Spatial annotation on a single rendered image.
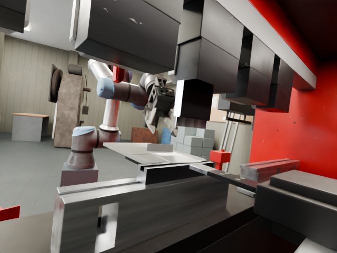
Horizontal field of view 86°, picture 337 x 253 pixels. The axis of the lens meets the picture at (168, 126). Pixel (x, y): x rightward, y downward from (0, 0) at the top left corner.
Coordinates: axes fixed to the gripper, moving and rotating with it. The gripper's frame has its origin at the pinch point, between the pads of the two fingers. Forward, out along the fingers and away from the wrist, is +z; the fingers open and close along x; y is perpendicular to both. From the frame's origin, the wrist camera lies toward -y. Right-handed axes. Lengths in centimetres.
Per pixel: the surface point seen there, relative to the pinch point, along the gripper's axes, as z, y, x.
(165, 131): -367, -338, 197
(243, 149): -180, -185, 293
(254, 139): -29, -22, 75
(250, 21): -11.5, 32.0, 13.9
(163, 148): 2.8, -3.0, 0.5
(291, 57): -21, 27, 44
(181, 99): 5.8, 15.8, -3.0
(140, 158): 10.9, 2.0, -8.3
